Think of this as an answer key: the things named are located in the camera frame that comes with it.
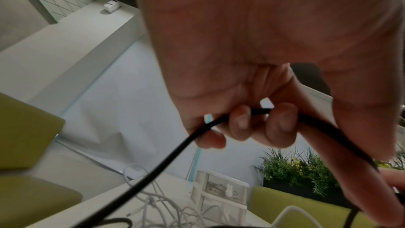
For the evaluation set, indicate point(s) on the person's left hand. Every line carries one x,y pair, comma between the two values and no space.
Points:
253,34

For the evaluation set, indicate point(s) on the person's right hand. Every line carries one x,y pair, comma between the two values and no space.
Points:
395,178

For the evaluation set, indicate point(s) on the white drawer box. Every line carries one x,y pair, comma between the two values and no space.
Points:
221,184

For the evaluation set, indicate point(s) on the green leafy plant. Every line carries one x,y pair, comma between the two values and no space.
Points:
300,172

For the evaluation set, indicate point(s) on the green bench sofa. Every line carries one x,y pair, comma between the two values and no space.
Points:
284,202
25,126

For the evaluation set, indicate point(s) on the small white device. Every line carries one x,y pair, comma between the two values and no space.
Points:
110,6

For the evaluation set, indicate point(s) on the beige table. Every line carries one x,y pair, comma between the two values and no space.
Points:
177,184

